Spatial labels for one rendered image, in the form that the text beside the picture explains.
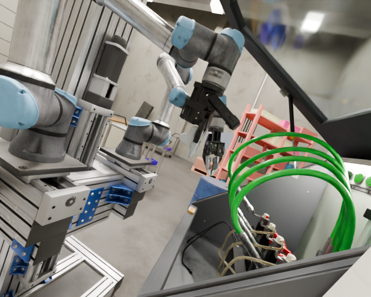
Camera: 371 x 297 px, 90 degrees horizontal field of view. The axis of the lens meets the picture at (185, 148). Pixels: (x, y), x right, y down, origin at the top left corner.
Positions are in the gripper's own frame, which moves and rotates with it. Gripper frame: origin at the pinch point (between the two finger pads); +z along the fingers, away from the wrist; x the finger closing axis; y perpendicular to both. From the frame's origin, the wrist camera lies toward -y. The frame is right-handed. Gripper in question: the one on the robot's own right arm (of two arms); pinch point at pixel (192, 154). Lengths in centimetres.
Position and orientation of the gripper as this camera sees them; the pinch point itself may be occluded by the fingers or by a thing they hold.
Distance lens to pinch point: 55.2
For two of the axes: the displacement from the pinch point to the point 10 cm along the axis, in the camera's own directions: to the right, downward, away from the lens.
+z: -3.8, 9.2, 0.9
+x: -2.0, 0.1, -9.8
